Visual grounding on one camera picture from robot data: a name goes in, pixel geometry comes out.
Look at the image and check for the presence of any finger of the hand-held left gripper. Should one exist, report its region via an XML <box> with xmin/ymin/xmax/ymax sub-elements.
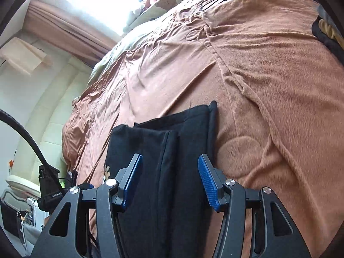
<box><xmin>77</xmin><ymin>182</ymin><xmax>94</xmax><ymax>194</ymax></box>

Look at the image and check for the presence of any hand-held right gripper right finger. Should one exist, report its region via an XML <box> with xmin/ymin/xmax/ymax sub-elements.
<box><xmin>198</xmin><ymin>154</ymin><xmax>312</xmax><ymax>258</ymax></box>

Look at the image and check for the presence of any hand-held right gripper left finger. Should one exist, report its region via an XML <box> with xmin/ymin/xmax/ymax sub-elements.
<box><xmin>31</xmin><ymin>154</ymin><xmax>143</xmax><ymax>258</ymax></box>

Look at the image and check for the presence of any black printed t-shirt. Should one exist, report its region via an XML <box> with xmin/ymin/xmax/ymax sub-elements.
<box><xmin>103</xmin><ymin>101</ymin><xmax>218</xmax><ymax>258</ymax></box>

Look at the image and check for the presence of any cream padded board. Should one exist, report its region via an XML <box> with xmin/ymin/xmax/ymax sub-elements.
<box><xmin>5</xmin><ymin>175</ymin><xmax>41</xmax><ymax>194</ymax></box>

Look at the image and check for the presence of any black fabric organizer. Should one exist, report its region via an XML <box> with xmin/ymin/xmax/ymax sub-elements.
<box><xmin>0</xmin><ymin>199</ymin><xmax>23</xmax><ymax>240</ymax></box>

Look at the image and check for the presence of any cream padded headboard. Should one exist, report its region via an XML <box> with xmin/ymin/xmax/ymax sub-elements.
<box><xmin>11</xmin><ymin>56</ymin><xmax>93</xmax><ymax>191</ymax></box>

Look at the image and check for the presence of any brown blanket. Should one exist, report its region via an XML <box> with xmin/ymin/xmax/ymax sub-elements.
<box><xmin>62</xmin><ymin>0</ymin><xmax>344</xmax><ymax>258</ymax></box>

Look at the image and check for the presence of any cream duvet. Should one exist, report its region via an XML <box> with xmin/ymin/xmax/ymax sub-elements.
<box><xmin>87</xmin><ymin>12</ymin><xmax>174</xmax><ymax>86</ymax></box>

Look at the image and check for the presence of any cream hanging cloth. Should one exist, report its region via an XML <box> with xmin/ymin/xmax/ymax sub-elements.
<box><xmin>0</xmin><ymin>38</ymin><xmax>51</xmax><ymax>74</ymax></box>

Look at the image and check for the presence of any pink curtain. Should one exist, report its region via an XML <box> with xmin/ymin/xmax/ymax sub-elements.
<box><xmin>23</xmin><ymin>0</ymin><xmax>119</xmax><ymax>62</ymax></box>

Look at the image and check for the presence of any window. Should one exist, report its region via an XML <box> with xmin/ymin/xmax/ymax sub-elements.
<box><xmin>44</xmin><ymin>0</ymin><xmax>151</xmax><ymax>37</ymax></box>

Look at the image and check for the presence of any bear print window cushion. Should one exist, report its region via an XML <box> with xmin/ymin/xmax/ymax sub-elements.
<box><xmin>122</xmin><ymin>0</ymin><xmax>215</xmax><ymax>33</ymax></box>

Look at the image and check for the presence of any tan folded garment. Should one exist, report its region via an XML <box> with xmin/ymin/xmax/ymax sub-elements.
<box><xmin>318</xmin><ymin>19</ymin><xmax>344</xmax><ymax>42</ymax></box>

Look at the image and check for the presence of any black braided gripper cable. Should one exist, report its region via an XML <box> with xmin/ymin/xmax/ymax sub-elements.
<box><xmin>0</xmin><ymin>109</ymin><xmax>52</xmax><ymax>170</ymax></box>

